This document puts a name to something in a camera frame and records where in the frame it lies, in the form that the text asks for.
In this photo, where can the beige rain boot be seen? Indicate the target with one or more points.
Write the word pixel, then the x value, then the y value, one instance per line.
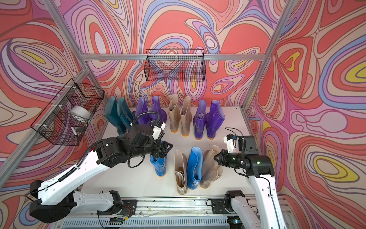
pixel 211 170
pixel 180 172
pixel 186 116
pixel 174 112

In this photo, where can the black wire basket left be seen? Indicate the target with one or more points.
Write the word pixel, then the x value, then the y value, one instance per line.
pixel 56 125

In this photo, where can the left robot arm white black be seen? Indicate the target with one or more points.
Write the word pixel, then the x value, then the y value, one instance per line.
pixel 58 197

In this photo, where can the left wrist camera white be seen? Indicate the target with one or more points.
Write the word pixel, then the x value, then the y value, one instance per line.
pixel 158 130

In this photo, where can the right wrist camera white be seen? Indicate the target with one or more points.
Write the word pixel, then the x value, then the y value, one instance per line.
pixel 230 141

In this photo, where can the blue rain boot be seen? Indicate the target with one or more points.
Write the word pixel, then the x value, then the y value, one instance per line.
pixel 194 168
pixel 158 158

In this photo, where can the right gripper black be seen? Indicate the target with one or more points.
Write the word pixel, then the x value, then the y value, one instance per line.
pixel 223 161

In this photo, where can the grey tape roll in basket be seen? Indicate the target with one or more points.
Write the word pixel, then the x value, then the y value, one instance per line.
pixel 79 113

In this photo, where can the purple rain boot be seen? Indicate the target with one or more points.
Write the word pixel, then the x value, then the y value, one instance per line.
pixel 199 120
pixel 156 107
pixel 214 119
pixel 142 108

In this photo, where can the teal rain boot yellow sole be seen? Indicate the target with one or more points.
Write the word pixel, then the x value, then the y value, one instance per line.
pixel 110 113

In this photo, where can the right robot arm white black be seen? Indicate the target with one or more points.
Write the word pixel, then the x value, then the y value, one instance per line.
pixel 269 214

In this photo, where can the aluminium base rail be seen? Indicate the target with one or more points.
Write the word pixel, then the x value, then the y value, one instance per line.
pixel 181 212

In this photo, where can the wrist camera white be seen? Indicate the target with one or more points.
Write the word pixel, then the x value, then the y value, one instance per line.
pixel 230 141
pixel 158 130

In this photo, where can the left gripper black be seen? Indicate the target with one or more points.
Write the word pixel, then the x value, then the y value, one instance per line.
pixel 158 152

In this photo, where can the black wire basket back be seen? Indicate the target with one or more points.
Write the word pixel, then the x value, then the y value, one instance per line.
pixel 175 65

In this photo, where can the black wire basket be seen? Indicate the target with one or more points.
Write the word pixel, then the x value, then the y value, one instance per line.
pixel 56 125
pixel 175 65

